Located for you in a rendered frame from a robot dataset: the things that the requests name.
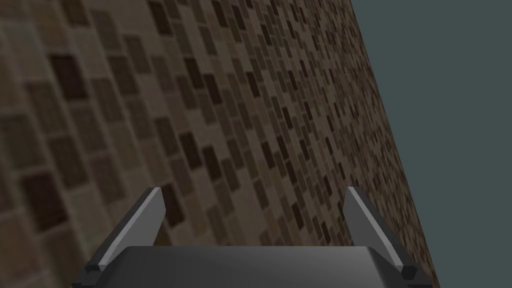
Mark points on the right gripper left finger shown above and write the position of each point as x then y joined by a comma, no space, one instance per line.
138,226

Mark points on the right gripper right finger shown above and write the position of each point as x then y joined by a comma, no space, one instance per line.
370,228

